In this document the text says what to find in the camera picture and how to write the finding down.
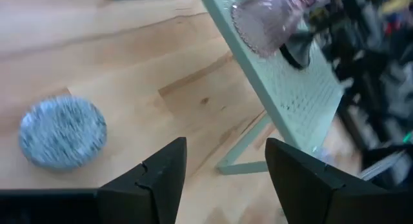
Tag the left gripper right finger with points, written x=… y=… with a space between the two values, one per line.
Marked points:
x=309 y=191

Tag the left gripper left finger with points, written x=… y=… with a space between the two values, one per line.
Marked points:
x=155 y=185

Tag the tall black candlestick holder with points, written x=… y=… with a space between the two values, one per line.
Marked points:
x=298 y=53

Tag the pink ribbed glass candle holder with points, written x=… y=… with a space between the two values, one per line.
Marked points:
x=267 y=24

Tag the green perforated metal riser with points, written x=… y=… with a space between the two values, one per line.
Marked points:
x=290 y=88

